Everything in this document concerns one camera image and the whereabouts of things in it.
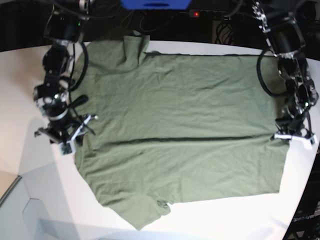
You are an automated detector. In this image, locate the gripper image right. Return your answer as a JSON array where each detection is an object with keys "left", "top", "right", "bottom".
[{"left": 274, "top": 113, "right": 313, "bottom": 140}]

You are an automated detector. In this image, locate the grey panel at corner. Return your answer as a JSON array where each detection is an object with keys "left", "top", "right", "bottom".
[{"left": 0, "top": 176, "right": 46, "bottom": 240}]

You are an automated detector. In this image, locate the black cable image left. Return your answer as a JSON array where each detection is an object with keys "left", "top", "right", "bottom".
[{"left": 66, "top": 41, "right": 91, "bottom": 92}]

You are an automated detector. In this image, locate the black power strip red light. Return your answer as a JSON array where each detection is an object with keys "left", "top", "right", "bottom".
[{"left": 188, "top": 9, "right": 245, "bottom": 21}]

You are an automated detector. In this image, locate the black cable image right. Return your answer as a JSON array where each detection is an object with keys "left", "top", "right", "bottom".
[{"left": 256, "top": 48, "right": 288, "bottom": 97}]

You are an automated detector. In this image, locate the blue box at top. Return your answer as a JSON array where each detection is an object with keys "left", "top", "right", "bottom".
[{"left": 121, "top": 0, "right": 191, "bottom": 10}]

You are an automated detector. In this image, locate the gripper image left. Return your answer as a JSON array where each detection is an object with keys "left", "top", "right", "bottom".
[{"left": 34, "top": 108, "right": 98, "bottom": 146}]

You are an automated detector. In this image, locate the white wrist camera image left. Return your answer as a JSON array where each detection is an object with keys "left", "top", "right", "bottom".
[{"left": 58, "top": 114, "right": 93, "bottom": 156}]

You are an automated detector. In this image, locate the green t-shirt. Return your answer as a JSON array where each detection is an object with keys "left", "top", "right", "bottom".
[{"left": 73, "top": 36, "right": 289, "bottom": 230}]

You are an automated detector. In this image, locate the black cable image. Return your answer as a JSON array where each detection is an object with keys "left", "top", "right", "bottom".
[
  {"left": 256, "top": 48, "right": 288, "bottom": 97},
  {"left": 66, "top": 41, "right": 91, "bottom": 92}
]

